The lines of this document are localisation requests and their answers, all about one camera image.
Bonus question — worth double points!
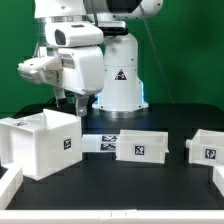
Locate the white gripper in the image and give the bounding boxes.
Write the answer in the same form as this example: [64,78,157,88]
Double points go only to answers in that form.
[53,46,104,117]

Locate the large white drawer housing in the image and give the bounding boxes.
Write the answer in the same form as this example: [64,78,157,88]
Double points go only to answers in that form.
[0,109,82,180]

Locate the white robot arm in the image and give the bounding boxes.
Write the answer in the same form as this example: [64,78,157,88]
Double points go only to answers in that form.
[34,0,163,116]

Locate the white drawer box middle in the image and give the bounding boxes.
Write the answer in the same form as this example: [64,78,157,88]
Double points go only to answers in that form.
[116,130,168,164]

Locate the white drawer box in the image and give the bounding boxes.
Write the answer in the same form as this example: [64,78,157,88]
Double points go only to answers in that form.
[116,130,168,164]
[185,129,224,166]

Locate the white drawer box right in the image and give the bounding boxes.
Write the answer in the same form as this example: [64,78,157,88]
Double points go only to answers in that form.
[185,129,224,166]

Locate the flat white marker plate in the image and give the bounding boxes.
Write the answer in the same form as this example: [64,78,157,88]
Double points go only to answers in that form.
[82,134,118,153]

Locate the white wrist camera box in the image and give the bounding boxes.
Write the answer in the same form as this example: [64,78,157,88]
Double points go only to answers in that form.
[17,56,62,84]

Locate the black camera on stand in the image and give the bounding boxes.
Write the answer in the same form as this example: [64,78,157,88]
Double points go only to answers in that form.
[98,21,128,36]

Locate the grey camera cable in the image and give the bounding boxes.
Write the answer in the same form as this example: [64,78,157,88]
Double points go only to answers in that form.
[139,3,176,104]

